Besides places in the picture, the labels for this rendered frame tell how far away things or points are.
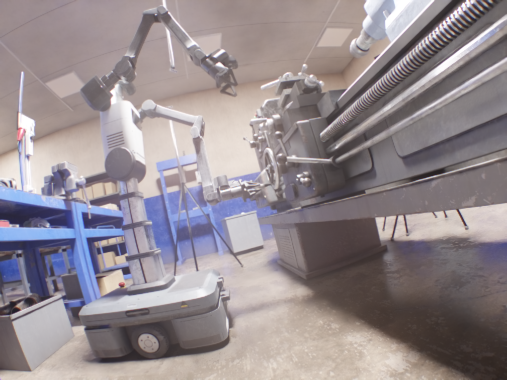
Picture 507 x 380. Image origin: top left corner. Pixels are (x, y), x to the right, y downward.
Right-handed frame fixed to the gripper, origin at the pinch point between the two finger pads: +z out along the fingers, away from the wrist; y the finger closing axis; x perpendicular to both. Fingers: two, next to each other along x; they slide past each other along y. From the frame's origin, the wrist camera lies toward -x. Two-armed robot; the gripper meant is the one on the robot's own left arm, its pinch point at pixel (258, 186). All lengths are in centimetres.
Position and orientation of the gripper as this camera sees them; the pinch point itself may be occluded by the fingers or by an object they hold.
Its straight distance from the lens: 131.5
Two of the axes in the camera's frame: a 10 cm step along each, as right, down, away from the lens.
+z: 9.6, -2.3, 1.7
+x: 2.5, 4.1, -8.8
